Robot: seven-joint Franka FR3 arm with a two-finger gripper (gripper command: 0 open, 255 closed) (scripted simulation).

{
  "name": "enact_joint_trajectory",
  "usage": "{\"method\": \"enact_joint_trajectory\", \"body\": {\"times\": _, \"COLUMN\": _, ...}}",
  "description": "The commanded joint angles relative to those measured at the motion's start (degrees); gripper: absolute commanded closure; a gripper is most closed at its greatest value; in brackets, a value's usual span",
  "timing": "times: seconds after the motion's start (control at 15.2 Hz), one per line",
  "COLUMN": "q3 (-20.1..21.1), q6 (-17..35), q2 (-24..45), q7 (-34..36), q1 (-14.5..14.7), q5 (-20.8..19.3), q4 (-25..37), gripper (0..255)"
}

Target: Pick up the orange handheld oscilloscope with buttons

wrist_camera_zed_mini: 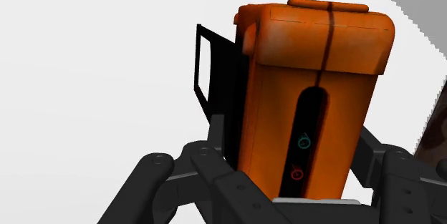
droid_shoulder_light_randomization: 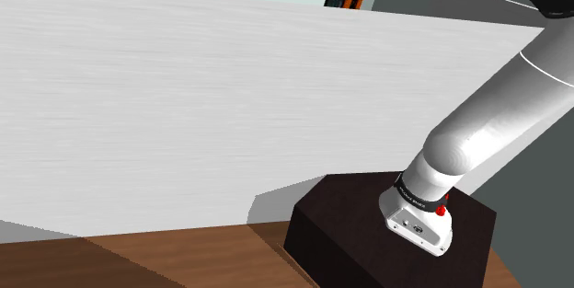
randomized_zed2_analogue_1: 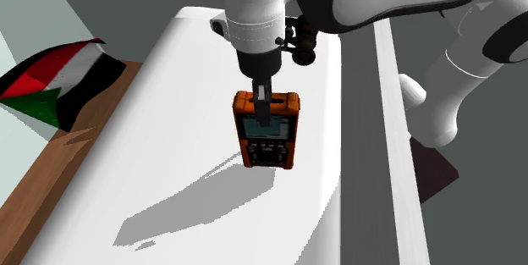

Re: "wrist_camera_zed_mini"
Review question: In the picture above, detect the orange box-shaped appliance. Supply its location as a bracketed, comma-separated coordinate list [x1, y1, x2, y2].
[193, 0, 396, 202]

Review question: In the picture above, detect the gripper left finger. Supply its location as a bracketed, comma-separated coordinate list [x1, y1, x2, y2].
[97, 114, 292, 224]

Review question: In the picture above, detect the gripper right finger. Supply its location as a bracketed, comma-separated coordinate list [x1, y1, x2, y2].
[350, 125, 447, 224]

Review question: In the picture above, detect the dark brown patterned object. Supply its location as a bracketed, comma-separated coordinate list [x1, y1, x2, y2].
[413, 79, 447, 168]

